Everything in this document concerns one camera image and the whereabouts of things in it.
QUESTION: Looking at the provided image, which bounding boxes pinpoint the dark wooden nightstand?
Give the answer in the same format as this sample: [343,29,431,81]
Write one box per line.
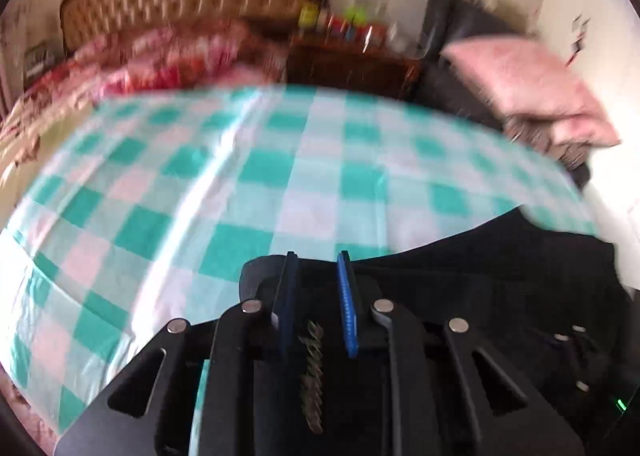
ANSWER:
[285,33,426,102]

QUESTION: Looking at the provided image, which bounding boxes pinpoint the teal checkered tablecloth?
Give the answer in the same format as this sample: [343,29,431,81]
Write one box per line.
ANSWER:
[0,83,601,456]

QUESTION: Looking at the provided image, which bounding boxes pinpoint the large pink floral pillow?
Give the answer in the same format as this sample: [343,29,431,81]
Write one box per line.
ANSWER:
[442,38,621,147]

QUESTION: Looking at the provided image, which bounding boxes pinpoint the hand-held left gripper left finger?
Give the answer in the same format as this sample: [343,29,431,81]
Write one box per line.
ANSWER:
[52,251,301,456]

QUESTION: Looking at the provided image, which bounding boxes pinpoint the grey bedside box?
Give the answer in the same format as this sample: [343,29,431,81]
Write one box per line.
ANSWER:
[24,42,57,82]

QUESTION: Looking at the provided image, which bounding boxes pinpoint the red floral quilt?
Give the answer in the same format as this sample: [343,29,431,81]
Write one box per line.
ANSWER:
[0,18,292,178]

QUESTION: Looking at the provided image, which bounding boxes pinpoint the black leather armchair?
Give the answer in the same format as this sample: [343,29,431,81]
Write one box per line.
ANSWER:
[412,0,594,190]

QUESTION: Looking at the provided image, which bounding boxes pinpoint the black pants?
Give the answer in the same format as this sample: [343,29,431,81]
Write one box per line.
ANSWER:
[239,215,629,456]

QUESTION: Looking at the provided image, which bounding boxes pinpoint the white wardrobe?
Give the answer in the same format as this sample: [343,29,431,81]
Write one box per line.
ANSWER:
[537,0,640,297]

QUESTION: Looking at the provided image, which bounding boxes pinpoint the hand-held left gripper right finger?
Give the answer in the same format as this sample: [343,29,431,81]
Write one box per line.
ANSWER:
[336,250,586,456]

